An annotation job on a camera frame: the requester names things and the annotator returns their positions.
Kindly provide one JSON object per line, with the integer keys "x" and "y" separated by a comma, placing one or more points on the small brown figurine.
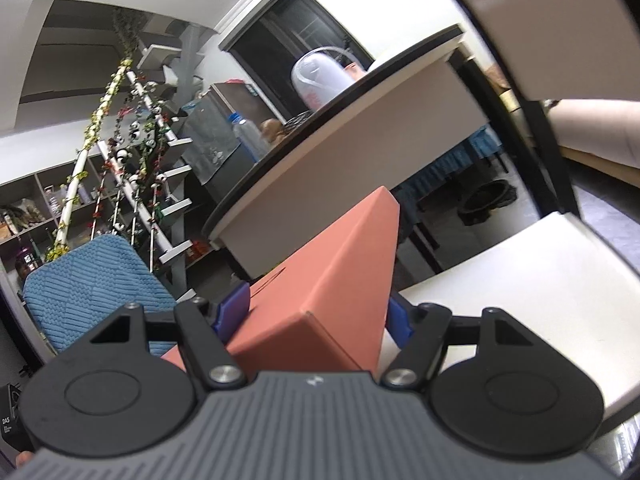
{"x": 273, "y": 131}

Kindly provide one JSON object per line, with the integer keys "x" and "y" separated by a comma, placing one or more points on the white black-edged table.
{"x": 381, "y": 130}

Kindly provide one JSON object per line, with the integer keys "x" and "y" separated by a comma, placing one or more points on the teal skirted chair cover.
{"x": 429, "y": 199}

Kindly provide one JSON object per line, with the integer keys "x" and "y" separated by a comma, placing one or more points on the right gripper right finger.
{"x": 420, "y": 334}

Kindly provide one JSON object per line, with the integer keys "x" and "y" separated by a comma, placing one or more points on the clear water bottle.
{"x": 249, "y": 136}

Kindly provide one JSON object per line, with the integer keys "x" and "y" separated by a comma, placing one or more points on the pink box lid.
{"x": 324, "y": 308}

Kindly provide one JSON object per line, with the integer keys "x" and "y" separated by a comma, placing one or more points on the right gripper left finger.
{"x": 204, "y": 332}

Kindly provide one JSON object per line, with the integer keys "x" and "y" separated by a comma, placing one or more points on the black round bin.
{"x": 479, "y": 205}

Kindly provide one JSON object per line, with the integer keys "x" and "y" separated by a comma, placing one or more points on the blue textured chair cover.
{"x": 73, "y": 293}

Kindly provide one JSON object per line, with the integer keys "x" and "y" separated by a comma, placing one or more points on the white black-framed chair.
{"x": 559, "y": 276}

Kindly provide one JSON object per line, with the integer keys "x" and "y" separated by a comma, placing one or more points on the white ladder shelf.
{"x": 140, "y": 154}

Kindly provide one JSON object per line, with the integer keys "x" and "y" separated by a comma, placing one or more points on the beige sofa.
{"x": 601, "y": 134}

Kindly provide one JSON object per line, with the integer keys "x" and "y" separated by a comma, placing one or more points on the white pink kettle appliance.
{"x": 322, "y": 74}

